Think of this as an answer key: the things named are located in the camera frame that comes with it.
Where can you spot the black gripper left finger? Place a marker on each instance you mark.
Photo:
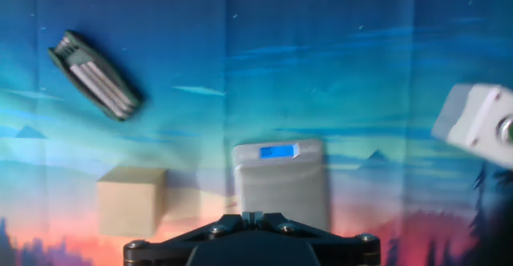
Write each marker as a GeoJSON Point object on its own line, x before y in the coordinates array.
{"type": "Point", "coordinates": [160, 246]}

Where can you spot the sunset forest printed cloth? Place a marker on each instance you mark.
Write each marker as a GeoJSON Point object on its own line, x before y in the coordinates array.
{"type": "Point", "coordinates": [280, 57]}

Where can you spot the grey box with green button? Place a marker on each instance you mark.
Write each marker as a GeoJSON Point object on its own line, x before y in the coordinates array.
{"type": "Point", "coordinates": [477, 126]}

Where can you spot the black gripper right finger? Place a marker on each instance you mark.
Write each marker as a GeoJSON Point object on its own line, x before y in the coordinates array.
{"type": "Point", "coordinates": [344, 246]}

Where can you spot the tan wooden block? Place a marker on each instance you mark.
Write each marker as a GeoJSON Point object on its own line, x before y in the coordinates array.
{"type": "Point", "coordinates": [128, 206]}

